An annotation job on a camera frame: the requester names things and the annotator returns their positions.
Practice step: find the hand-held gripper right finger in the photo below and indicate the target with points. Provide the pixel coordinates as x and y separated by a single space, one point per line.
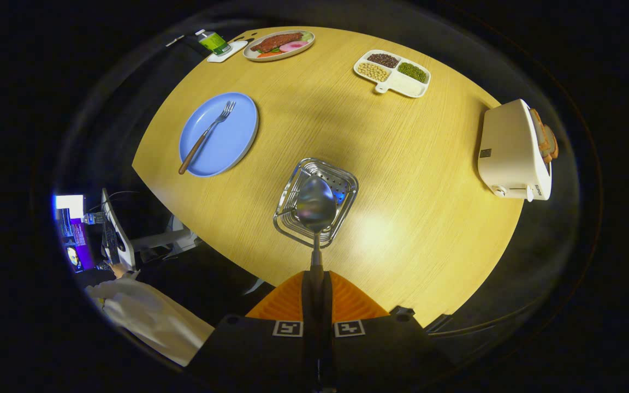
380 344

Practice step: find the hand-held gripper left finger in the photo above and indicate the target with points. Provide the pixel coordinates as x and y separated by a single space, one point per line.
260 344

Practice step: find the white laptop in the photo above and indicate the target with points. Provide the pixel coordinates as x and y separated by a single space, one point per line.
120 234

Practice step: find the blue plate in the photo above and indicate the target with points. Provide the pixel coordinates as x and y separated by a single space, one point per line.
232 142

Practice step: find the small grey desk device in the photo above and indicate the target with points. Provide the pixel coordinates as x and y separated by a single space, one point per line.
93 218

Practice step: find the computer monitor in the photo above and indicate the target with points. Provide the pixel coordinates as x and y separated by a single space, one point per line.
74 234

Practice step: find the white toaster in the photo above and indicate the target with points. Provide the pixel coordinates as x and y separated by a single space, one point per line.
508 147

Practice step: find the white divided tray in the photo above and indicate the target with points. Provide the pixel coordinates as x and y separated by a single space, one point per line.
402 86

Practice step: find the brown bread slice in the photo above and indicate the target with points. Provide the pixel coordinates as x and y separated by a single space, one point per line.
538 134
550 144

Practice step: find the pile of yellow beans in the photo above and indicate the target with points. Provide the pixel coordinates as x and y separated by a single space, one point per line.
373 71

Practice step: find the pile of green beans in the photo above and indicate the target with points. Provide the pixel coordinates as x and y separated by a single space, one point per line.
413 72

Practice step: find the pile of brown beans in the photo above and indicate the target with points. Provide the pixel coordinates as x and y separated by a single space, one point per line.
383 59

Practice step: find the orange carrot slices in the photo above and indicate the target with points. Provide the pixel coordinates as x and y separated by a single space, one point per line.
267 54

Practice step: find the white square coaster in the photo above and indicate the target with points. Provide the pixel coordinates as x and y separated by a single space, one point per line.
235 52

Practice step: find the pink ham slice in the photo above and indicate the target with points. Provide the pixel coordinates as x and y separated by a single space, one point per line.
294 46

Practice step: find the beige food plate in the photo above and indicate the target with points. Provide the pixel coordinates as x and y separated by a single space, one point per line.
306 45

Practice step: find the brown meat slab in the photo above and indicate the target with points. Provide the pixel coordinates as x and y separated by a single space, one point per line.
276 41

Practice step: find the green plastic bottle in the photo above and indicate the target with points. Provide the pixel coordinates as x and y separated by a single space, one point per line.
215 42

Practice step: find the silver cloth clip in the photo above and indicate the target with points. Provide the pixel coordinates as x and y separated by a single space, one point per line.
174 41

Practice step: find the white metal frame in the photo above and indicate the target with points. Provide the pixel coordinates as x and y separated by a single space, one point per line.
161 240

